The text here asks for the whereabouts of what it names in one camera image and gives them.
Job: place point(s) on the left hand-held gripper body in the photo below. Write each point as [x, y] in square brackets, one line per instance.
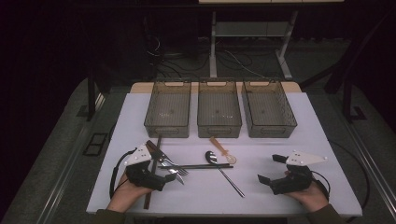
[140, 155]

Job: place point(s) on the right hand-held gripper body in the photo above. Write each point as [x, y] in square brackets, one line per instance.
[295, 182]

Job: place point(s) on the steel spoon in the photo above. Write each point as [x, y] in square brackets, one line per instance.
[211, 157]

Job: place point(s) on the smoky clear plastic bin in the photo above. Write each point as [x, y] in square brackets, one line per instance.
[168, 109]
[267, 105]
[218, 105]

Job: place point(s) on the person's right hand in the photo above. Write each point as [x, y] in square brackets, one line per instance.
[313, 197]

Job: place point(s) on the person's left hand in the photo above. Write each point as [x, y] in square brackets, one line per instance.
[127, 194]

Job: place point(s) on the white table mat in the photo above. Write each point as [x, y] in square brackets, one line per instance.
[202, 202]

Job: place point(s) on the black metal stand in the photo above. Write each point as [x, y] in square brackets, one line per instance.
[347, 102]
[91, 99]

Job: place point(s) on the black floor socket frame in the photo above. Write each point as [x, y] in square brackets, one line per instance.
[93, 154]

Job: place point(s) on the metal floor rail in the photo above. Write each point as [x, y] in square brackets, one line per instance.
[62, 186]
[373, 165]

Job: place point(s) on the white metal frame desk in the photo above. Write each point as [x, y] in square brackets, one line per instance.
[212, 46]

